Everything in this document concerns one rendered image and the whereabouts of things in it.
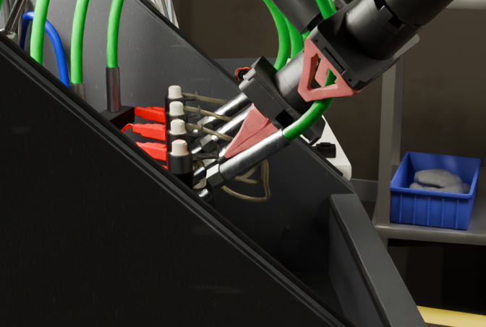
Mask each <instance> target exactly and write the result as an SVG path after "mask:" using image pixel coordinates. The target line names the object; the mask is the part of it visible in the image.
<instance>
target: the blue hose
mask: <svg viewBox="0 0 486 327"><path fill-rule="evenodd" d="M34 13H35V12H32V11H29V12H25V13H24V14H23V17H22V21H23V33H22V43H21V49H23V50H25V37H26V33H27V27H28V24H29V21H30V20H32V21H33V18H34ZM45 31H46V32H47V34H48V36H49V37H50V39H51V42H52V43H53V46H54V51H55V54H56V60H57V64H58V68H59V77H60V81H62V82H63V83H64V84H65V85H66V86H67V87H68V88H69V84H70V82H69V73H68V68H67V61H66V57H65V53H64V48H63V45H62V42H61V39H60V37H59V34H58V33H57V31H56V29H55V28H54V26H53V25H52V24H51V23H50V22H49V21H48V20H47V19H46V25H45Z"/></svg>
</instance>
